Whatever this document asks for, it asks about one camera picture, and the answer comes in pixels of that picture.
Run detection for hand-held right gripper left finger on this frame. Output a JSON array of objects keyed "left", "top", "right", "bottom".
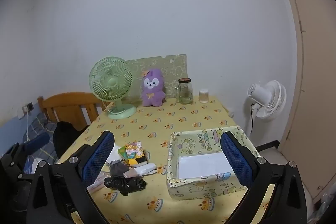
[{"left": 26, "top": 130, "right": 116, "bottom": 224}]

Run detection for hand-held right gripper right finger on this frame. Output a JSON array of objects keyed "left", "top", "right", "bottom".
[{"left": 220, "top": 131, "right": 307, "bottom": 224}]

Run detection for white towel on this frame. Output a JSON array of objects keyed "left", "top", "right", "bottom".
[{"left": 105, "top": 144, "right": 122, "bottom": 163}]

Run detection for grey cloth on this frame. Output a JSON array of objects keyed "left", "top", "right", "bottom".
[{"left": 109, "top": 160, "right": 131, "bottom": 177}]

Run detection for green snack box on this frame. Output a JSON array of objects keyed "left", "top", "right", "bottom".
[{"left": 118, "top": 147, "right": 130, "bottom": 162}]

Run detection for brown and yellow snack packet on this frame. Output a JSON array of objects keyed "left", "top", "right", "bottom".
[{"left": 125, "top": 142, "right": 150, "bottom": 168}]

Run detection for black plastic bag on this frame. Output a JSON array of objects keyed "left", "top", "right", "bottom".
[{"left": 104, "top": 176, "right": 147, "bottom": 196}]

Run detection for cartoon printed storage box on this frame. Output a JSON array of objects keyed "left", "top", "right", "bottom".
[{"left": 166, "top": 126, "right": 259, "bottom": 199}]

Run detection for pink packet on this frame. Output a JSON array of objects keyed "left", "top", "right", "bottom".
[{"left": 87, "top": 171, "right": 111, "bottom": 193}]

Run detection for white paper sheet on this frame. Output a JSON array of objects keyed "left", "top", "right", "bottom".
[{"left": 177, "top": 152, "right": 234, "bottom": 179}]

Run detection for black garment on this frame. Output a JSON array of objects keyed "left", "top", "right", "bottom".
[{"left": 53, "top": 121, "right": 88, "bottom": 159}]

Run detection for blue pillow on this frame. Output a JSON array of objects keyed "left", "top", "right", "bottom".
[{"left": 25, "top": 132, "right": 50, "bottom": 155}]

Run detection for white standing fan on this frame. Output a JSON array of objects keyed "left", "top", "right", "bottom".
[{"left": 247, "top": 80, "right": 287, "bottom": 123}]

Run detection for wooden bed headboard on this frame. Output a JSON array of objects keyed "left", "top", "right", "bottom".
[{"left": 37, "top": 92, "right": 111, "bottom": 130}]

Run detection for yellow printed tablecloth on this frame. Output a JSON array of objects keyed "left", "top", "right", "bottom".
[{"left": 56, "top": 95, "right": 279, "bottom": 224}]

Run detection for plaid bedding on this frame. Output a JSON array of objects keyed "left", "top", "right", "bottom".
[{"left": 22, "top": 111, "right": 61, "bottom": 161}]

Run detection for cotton swab container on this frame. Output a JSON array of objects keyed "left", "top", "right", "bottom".
[{"left": 199, "top": 88, "right": 210, "bottom": 104}]

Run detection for green desk fan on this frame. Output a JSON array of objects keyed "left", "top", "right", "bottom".
[{"left": 89, "top": 57, "right": 137, "bottom": 119}]

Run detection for glass jar with dark lid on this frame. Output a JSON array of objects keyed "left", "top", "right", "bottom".
[{"left": 175, "top": 78, "right": 194, "bottom": 105}]

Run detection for purple plush toy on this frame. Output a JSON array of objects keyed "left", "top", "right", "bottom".
[{"left": 142, "top": 68, "right": 166, "bottom": 107}]

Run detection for patterned cushion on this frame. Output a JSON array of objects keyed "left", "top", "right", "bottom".
[{"left": 125, "top": 54, "right": 188, "bottom": 98}]

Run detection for beige door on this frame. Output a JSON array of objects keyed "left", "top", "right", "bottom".
[{"left": 272, "top": 0, "right": 336, "bottom": 203}]

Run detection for black fan cable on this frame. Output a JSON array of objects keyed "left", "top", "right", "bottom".
[{"left": 250, "top": 105, "right": 257, "bottom": 135}]

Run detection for white charging cable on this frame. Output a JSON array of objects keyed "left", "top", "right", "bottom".
[{"left": 24, "top": 111, "right": 31, "bottom": 142}]

